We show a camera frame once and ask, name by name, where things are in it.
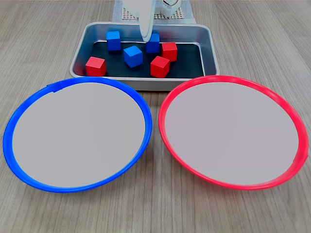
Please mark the pale perforated plate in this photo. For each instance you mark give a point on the pale perforated plate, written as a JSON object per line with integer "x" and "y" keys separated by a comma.
{"x": 128, "y": 14}

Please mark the steel tray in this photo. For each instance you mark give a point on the steel tray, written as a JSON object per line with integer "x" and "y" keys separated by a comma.
{"x": 209, "y": 55}

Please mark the red cube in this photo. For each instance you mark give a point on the red cube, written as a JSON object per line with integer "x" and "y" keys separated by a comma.
{"x": 95, "y": 66}
{"x": 159, "y": 67}
{"x": 169, "y": 51}

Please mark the black mat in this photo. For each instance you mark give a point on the black mat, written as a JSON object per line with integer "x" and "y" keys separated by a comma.
{"x": 187, "y": 63}

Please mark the white plate with red rim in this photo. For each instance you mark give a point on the white plate with red rim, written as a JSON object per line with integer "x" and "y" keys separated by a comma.
{"x": 230, "y": 133}

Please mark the blue cube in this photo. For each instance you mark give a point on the blue cube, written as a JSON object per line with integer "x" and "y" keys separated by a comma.
{"x": 113, "y": 42}
{"x": 153, "y": 46}
{"x": 133, "y": 57}

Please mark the white plate with blue rim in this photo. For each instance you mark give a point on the white plate with blue rim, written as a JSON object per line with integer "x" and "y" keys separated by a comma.
{"x": 77, "y": 136}

